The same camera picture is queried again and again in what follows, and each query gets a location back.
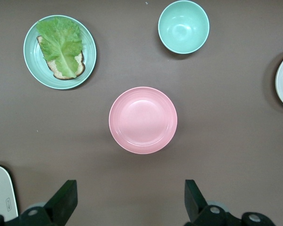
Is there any green plate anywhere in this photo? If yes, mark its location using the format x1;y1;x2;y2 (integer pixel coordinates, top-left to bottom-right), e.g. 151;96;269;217
23;15;97;90

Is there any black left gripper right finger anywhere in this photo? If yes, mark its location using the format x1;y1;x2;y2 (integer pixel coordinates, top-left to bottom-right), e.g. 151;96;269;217
183;179;244;226

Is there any green deep bowl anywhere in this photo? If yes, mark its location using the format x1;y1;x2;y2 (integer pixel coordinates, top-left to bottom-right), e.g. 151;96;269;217
158;0;210;55

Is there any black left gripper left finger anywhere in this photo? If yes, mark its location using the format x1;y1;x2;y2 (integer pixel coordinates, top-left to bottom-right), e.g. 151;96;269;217
7;180;78;226

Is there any brown table cover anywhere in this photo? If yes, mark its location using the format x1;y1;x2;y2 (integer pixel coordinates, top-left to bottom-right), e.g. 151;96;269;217
0;0;283;226

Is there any pink shallow plate bowl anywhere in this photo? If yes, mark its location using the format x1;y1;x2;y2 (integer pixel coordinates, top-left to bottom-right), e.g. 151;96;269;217
108;86;178;155

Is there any toasted bread slice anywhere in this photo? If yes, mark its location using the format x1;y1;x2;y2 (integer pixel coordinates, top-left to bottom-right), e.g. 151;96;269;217
36;35;86;80

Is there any beige toaster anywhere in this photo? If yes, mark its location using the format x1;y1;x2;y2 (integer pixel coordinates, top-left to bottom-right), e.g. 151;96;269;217
0;164;18;221

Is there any green lettuce leaf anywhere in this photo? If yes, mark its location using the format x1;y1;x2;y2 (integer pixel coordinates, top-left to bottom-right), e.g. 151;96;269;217
36;17;83;79

